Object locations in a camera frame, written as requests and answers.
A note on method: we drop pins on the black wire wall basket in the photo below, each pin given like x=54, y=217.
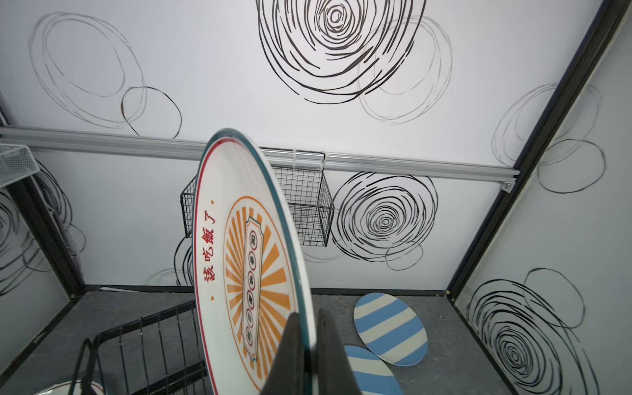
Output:
x=302, y=180

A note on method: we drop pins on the white mesh wall shelf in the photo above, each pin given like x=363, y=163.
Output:
x=16, y=163

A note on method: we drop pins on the black wire dish rack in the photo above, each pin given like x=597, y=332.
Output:
x=160, y=353

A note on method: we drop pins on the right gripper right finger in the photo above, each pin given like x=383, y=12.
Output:
x=333, y=370

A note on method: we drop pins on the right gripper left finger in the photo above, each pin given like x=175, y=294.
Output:
x=287, y=374

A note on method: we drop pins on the white plate red characters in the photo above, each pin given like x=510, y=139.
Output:
x=69, y=387

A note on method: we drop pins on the orange sunburst plate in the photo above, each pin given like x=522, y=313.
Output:
x=249, y=271

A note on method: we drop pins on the blue striped plate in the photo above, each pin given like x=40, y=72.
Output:
x=390, y=329
x=371, y=374

